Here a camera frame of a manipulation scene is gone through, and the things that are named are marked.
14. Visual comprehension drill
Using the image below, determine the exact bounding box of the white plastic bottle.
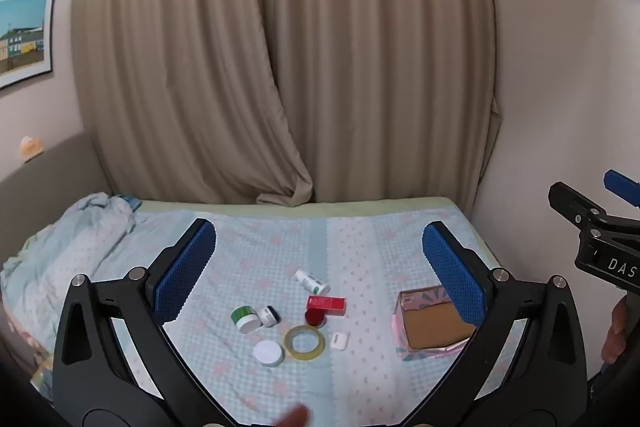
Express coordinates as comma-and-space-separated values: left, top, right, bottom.
294, 269, 332, 296

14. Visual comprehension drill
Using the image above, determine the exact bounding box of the white jar with black lid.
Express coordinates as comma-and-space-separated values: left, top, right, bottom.
257, 305, 281, 328

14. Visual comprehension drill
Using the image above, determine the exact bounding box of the red carton box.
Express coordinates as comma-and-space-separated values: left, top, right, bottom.
306, 295, 347, 318

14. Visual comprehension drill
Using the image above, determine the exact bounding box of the orange wall hook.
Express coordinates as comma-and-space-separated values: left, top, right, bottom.
20, 136, 45, 162

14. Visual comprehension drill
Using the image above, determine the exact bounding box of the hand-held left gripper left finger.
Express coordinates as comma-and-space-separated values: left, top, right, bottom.
52, 218, 236, 427

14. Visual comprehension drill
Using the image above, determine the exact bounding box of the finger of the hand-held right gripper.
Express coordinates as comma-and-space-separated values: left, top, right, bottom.
603, 170, 640, 210
548, 181, 608, 233

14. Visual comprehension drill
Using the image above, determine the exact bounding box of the white round jar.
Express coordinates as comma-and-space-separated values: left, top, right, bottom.
252, 340, 286, 368

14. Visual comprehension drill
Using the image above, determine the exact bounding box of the crumpled light blue blanket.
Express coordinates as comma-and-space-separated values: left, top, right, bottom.
0, 193, 142, 343

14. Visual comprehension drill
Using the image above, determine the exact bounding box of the pink patterned cardboard box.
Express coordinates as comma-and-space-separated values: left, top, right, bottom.
391, 285, 478, 360

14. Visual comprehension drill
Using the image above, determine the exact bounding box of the green striped jar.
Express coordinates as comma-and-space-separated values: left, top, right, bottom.
230, 305, 263, 334

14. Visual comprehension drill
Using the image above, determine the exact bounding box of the pale green mattress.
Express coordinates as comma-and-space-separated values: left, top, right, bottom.
134, 197, 463, 219

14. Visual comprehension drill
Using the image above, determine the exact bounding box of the yellow tape roll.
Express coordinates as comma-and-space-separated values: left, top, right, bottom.
283, 324, 326, 361

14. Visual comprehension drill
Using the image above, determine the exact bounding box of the framed landscape picture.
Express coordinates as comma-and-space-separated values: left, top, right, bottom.
0, 0, 56, 90

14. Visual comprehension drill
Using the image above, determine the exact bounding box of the beige curtain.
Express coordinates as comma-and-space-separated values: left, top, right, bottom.
70, 0, 315, 208
256, 0, 501, 208

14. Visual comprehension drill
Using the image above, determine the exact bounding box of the person's left hand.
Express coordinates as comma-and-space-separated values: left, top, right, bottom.
272, 404, 312, 427

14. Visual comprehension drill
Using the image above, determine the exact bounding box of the person's right hand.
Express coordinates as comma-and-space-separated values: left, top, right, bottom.
600, 294, 629, 365

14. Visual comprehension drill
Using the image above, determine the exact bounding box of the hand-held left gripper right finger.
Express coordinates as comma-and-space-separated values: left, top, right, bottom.
400, 221, 587, 427

